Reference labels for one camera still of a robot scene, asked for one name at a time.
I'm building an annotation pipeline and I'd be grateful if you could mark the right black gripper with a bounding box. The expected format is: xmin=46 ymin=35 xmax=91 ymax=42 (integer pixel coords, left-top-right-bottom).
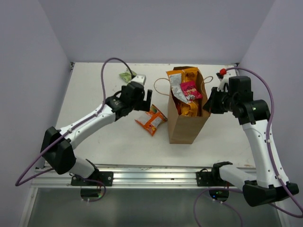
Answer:
xmin=203 ymin=87 xmax=237 ymax=114

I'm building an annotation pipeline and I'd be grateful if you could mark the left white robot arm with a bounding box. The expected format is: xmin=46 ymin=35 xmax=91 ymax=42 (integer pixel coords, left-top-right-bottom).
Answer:
xmin=41 ymin=82 xmax=152 ymax=186

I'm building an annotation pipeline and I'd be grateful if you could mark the small pink snack packet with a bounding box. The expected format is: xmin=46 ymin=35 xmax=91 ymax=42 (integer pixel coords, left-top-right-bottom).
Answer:
xmin=180 ymin=81 xmax=203 ymax=101

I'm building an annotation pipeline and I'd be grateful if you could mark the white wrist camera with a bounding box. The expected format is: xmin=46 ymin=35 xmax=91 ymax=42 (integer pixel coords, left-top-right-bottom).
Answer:
xmin=216 ymin=69 xmax=233 ymax=92
xmin=130 ymin=74 xmax=146 ymax=86

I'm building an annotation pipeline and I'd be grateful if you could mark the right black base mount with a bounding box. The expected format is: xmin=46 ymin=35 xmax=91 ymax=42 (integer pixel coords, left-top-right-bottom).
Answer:
xmin=196 ymin=168 xmax=214 ymax=187

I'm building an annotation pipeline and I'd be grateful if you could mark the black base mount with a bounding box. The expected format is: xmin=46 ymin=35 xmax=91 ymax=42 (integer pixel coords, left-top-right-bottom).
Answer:
xmin=71 ymin=171 xmax=114 ymax=186
xmin=196 ymin=168 xmax=214 ymax=187

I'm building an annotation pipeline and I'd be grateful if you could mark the aluminium rail frame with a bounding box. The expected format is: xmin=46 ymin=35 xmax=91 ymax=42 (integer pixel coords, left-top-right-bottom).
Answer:
xmin=30 ymin=163 xmax=258 ymax=190

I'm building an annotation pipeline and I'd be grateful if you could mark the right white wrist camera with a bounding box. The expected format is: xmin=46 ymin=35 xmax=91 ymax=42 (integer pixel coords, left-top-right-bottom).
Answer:
xmin=216 ymin=69 xmax=233 ymax=92

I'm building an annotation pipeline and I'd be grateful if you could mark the small orange snack packet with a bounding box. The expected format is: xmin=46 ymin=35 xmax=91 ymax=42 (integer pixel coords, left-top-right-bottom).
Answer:
xmin=135 ymin=104 xmax=168 ymax=136

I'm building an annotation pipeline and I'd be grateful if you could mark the brown paper bag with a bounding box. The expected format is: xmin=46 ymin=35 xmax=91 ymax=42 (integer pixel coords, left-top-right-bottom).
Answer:
xmin=166 ymin=66 xmax=210 ymax=144

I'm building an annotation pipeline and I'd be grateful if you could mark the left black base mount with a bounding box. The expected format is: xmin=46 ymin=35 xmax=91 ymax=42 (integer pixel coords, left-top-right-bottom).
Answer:
xmin=71 ymin=171 xmax=114 ymax=186

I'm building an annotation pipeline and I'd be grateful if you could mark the green snack packet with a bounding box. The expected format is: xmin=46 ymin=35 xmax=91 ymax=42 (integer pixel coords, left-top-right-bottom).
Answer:
xmin=119 ymin=69 xmax=137 ymax=83

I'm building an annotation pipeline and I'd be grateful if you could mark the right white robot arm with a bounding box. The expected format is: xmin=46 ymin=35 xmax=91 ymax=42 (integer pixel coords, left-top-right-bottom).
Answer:
xmin=203 ymin=75 xmax=299 ymax=207

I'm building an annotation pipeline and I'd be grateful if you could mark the tall orange snack bag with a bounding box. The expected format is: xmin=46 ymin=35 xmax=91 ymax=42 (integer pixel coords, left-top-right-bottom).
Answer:
xmin=166 ymin=67 xmax=203 ymax=117

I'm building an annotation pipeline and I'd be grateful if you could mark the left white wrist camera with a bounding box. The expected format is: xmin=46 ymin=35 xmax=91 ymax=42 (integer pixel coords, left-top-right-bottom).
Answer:
xmin=130 ymin=74 xmax=146 ymax=86

